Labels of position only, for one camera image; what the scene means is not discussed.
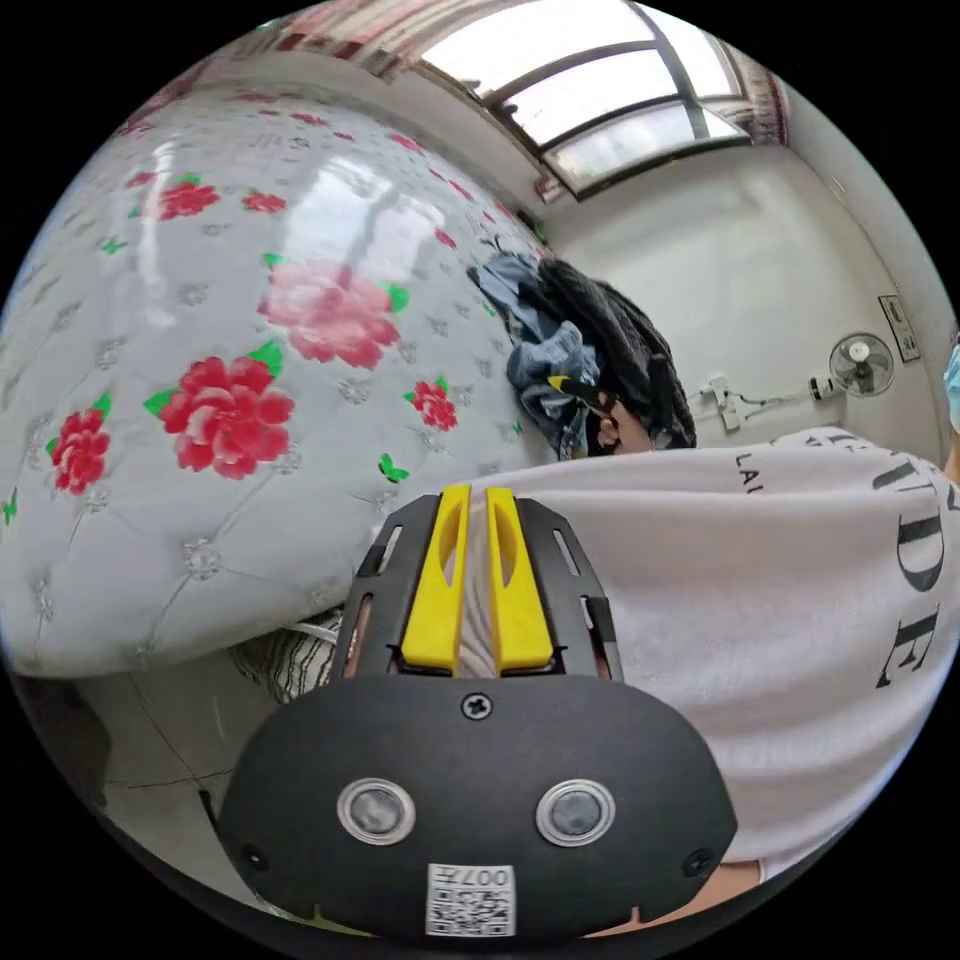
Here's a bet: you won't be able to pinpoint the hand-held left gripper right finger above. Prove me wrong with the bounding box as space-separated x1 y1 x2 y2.
485 486 558 676

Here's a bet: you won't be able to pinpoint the red striped curtain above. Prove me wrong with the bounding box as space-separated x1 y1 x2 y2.
254 0 485 80
738 52 793 148

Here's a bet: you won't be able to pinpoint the pile of clothes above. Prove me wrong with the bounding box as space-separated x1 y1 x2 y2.
468 249 699 453

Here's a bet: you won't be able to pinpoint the bed with red flower sheet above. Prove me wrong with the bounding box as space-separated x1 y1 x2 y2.
0 78 573 680

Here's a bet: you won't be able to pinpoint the window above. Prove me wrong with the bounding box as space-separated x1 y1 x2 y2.
419 0 755 201

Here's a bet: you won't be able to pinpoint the blue jeans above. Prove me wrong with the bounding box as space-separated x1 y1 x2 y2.
506 322 607 460

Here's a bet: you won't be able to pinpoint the white wall fan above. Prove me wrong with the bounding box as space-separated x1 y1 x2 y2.
808 332 898 403

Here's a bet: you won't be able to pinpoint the person's right hand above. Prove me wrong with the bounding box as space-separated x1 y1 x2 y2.
598 401 655 457

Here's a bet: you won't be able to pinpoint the white wall power socket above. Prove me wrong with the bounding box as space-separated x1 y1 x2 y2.
704 372 745 433

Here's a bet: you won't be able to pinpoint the black framed wall notice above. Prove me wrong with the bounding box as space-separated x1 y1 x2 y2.
878 293 923 364

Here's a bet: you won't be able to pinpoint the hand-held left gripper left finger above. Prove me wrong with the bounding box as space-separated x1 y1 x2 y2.
399 484 473 674

